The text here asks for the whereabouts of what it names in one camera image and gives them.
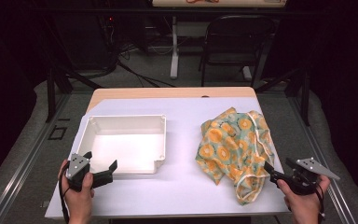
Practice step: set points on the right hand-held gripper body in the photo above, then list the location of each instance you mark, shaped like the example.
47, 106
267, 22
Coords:
307, 174

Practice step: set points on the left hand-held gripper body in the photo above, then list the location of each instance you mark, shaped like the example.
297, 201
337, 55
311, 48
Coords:
78, 168

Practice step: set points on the white plastic box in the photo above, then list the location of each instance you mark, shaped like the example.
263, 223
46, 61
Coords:
127, 143

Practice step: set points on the green orange floral cloth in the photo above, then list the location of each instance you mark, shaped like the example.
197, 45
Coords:
233, 149

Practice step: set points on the person's right hand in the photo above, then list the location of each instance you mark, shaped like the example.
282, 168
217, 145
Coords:
303, 207

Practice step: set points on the person's left hand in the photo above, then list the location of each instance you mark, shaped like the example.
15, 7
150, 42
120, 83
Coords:
80, 202

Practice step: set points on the black tape square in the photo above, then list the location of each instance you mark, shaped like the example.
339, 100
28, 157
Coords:
50, 133

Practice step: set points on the black metal stand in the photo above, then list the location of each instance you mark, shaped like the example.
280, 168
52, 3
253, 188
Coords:
50, 93

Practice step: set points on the white table sheet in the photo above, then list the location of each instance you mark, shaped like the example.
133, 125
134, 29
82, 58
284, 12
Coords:
180, 186

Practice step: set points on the wooden table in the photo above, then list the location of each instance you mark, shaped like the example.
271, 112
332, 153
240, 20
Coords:
167, 92

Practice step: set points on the white desk foot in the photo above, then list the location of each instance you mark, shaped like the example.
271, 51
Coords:
247, 73

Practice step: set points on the dark equipment cabinet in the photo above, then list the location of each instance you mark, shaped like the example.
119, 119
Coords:
84, 40

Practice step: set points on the black folding chair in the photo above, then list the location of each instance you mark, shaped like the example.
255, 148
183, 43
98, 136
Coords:
230, 62

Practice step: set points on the white desk leg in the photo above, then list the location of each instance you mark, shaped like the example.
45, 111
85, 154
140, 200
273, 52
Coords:
174, 59

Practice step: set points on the metal floor rail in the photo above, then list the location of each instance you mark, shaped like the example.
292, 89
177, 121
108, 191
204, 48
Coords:
320, 155
24, 161

